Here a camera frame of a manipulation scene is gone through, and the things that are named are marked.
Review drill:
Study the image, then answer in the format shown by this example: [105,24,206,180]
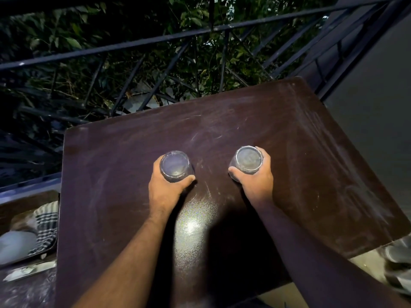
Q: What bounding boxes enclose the black metal railing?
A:
[0,0,411,125]

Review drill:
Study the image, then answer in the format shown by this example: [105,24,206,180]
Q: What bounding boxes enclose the green leafy plants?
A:
[0,0,341,177]

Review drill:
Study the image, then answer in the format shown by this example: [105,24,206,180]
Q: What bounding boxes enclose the person's right hand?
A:
[228,146,274,209]

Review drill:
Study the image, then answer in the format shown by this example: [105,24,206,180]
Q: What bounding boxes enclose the clear drinking glass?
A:
[229,145,264,182]
[159,151,195,183]

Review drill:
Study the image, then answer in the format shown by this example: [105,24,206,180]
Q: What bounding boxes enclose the person's left forearm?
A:
[72,210,175,308]

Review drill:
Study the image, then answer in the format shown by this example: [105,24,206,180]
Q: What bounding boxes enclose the checkered cloth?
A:
[27,201,60,258]

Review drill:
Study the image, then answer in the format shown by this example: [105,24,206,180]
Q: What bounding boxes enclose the person's left hand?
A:
[148,155,196,216]

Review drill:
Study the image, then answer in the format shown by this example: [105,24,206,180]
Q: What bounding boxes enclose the dark brown table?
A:
[55,76,411,308]

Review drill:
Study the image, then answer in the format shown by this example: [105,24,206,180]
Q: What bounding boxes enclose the white sack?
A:
[0,230,38,266]

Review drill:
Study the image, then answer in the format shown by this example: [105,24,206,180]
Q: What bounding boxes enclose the person's right forearm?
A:
[255,201,411,308]

